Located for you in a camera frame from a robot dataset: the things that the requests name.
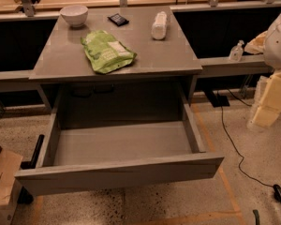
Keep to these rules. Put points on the foam padded gripper finger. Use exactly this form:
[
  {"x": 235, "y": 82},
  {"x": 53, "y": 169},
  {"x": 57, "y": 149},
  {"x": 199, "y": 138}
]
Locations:
[{"x": 267, "y": 102}]

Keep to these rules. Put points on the green rice chip bag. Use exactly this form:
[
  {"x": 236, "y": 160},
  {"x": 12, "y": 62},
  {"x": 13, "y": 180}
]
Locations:
[{"x": 105, "y": 53}]

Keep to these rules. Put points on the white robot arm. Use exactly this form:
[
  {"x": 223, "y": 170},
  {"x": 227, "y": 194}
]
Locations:
[{"x": 268, "y": 43}]

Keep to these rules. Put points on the grey open top drawer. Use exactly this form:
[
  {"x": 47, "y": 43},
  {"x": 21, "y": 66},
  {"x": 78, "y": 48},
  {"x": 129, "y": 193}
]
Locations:
[{"x": 125, "y": 138}]

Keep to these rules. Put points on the grey drawer cabinet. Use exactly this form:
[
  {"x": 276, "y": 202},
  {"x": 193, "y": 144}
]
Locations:
[{"x": 63, "y": 58}]

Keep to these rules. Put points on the clear pump bottle left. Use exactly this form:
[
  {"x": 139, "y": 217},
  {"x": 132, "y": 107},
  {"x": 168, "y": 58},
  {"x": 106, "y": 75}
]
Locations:
[{"x": 237, "y": 52}]

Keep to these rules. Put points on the white plastic bottle lying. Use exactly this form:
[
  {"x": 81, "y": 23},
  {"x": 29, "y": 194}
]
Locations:
[{"x": 159, "y": 26}]

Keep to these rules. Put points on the small black packet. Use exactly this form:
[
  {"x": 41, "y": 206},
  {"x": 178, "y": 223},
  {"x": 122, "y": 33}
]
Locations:
[{"x": 118, "y": 20}]

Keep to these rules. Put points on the white ceramic bowl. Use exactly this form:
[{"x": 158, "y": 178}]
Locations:
[{"x": 75, "y": 15}]

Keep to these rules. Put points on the black cart leg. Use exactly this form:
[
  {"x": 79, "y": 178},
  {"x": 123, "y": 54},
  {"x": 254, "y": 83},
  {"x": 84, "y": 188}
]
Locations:
[{"x": 25, "y": 197}]

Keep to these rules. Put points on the brown cardboard box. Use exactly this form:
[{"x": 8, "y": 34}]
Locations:
[{"x": 10, "y": 162}]

